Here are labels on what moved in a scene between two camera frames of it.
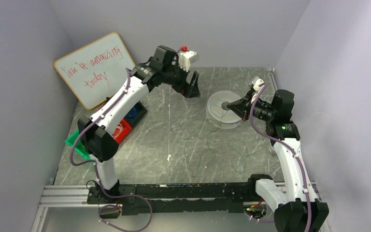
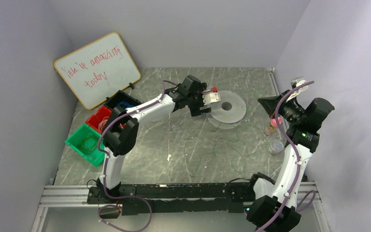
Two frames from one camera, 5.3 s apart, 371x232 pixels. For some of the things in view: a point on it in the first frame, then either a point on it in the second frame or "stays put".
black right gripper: (246, 107) -> (277, 107)
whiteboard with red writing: (98, 71) stays put
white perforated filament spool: (218, 114) stays put
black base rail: (140, 199) stays put
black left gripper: (187, 83) -> (199, 104)
